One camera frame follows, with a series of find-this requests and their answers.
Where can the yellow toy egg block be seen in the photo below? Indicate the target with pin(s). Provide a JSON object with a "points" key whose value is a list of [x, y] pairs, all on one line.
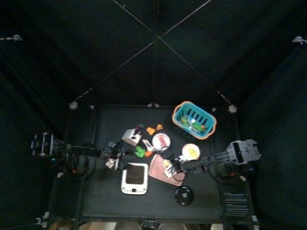
{"points": [[166, 163]]}

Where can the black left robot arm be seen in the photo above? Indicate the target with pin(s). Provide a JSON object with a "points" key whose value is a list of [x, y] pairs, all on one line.
{"points": [[68, 148]]}

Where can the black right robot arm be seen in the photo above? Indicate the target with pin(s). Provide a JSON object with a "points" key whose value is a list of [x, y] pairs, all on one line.
{"points": [[239, 151]]}

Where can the white toy rice block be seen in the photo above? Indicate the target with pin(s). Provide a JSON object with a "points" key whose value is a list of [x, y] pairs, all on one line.
{"points": [[171, 171]]}

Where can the white plate with yellow egg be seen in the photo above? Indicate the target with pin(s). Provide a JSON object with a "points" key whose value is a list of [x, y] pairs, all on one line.
{"points": [[191, 152]]}

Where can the green leafy toy vegetable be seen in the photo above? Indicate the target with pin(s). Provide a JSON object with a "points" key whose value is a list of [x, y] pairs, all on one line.
{"points": [[139, 152]]}

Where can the white cube toy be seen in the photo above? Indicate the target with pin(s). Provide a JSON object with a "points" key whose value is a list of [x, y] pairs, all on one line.
{"points": [[131, 137]]}

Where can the pink rectangular tray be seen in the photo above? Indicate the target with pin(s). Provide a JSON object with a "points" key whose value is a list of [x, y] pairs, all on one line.
{"points": [[158, 170]]}

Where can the small white toy object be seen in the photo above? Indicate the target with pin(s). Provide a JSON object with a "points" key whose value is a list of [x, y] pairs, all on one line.
{"points": [[111, 164]]}

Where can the orange toy carrot piece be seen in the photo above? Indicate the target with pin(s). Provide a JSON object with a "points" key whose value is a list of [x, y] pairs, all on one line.
{"points": [[148, 154]]}

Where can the white toy utensil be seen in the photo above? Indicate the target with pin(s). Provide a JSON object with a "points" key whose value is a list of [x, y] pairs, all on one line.
{"points": [[147, 145]]}

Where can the white plate with red food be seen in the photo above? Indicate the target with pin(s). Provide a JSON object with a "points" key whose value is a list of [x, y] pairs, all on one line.
{"points": [[162, 141]]}

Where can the glossy black round dish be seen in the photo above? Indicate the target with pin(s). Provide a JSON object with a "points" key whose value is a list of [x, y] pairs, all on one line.
{"points": [[184, 195]]}

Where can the small orange toy piece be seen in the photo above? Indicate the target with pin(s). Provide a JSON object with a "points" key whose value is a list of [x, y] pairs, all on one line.
{"points": [[151, 130], [159, 127]]}

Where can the white scale with dark screen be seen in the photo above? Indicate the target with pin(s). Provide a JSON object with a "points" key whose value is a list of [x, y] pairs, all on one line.
{"points": [[135, 178]]}

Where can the green toy vegetable in basket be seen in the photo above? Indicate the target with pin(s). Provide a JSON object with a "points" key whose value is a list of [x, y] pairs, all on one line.
{"points": [[198, 127]]}

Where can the teal basket with orange rim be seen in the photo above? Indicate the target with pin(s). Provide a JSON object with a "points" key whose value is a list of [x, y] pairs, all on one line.
{"points": [[194, 119]]}

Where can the white text label sticker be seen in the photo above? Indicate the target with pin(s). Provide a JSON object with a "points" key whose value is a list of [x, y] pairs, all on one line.
{"points": [[236, 205]]}

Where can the silver frame corner bracket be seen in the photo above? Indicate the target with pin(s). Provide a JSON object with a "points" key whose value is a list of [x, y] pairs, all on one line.
{"points": [[299, 39], [232, 108], [16, 38], [72, 105]]}

